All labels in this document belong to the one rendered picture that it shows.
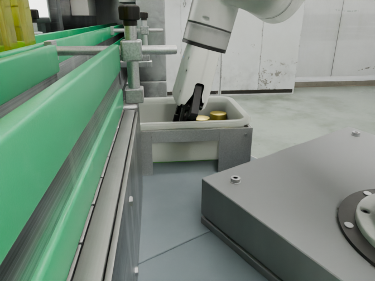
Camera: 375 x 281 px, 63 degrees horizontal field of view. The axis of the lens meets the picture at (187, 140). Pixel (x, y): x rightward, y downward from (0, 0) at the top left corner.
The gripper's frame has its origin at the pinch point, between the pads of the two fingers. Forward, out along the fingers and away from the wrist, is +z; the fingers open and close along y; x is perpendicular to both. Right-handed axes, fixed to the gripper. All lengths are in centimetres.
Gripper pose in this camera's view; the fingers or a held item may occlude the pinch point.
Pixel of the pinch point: (181, 130)
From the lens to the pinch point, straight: 56.3
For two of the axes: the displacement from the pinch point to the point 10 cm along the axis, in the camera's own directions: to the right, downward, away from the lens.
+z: -2.6, 9.1, 3.2
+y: 1.3, 3.7, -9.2
